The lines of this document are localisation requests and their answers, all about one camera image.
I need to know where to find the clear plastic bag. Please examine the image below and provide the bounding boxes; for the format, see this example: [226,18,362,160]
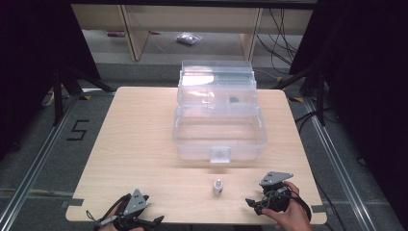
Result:
[175,31,204,46]

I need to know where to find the black curtain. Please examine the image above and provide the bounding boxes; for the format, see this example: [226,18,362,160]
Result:
[288,0,408,222]
[0,0,102,162]

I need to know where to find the person's right hand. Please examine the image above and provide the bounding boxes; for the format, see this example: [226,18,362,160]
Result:
[261,180,314,231]

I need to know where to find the black metal stand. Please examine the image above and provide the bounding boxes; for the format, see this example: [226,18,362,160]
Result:
[271,63,327,128]
[51,64,117,127]

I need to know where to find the aluminium floor rail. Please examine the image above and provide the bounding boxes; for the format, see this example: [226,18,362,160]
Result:
[0,94,81,231]
[302,96,380,231]

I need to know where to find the bundle of black cables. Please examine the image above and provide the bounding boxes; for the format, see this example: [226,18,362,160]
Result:
[255,8,300,67]

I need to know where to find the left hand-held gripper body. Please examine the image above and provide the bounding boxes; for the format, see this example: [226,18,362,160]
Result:
[101,189,150,231]

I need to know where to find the black tape strip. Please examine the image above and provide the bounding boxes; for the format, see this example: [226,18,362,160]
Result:
[60,197,85,209]

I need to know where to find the clear plastic storage box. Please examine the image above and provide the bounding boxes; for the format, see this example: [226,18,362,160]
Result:
[171,59,268,165]

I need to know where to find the black gripper strap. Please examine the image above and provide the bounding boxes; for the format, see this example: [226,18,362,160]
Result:
[85,192,133,229]
[289,188,313,223]

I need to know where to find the person's left hand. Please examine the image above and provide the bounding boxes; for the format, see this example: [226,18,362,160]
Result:
[95,205,145,231]

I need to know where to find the wooden shelf unit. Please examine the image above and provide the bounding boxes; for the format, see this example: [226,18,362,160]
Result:
[70,3,315,63]

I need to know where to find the small white dropper bottle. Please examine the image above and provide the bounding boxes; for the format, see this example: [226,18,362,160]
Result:
[212,178,224,196]

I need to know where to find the black floor cable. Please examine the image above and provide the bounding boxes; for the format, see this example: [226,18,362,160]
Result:
[293,110,319,135]

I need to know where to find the white cable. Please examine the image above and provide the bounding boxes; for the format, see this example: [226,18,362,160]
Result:
[40,90,56,108]

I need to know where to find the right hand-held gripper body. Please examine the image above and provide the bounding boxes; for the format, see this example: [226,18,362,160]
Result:
[258,170,294,214]

